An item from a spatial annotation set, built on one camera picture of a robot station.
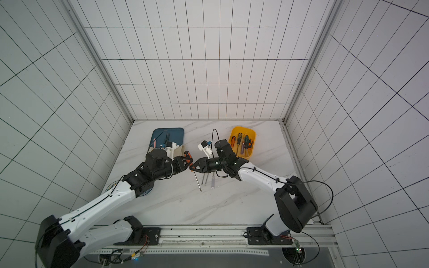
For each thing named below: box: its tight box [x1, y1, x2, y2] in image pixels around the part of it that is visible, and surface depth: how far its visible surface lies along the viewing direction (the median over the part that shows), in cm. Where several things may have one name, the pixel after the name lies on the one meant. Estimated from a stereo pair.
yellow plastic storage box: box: [228, 126, 257, 159], surface depth 111 cm
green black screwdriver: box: [244, 135, 250, 157], surface depth 107 cm
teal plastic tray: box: [149, 127, 185, 148], surface depth 115 cm
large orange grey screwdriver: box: [183, 150, 202, 193], surface depth 76 cm
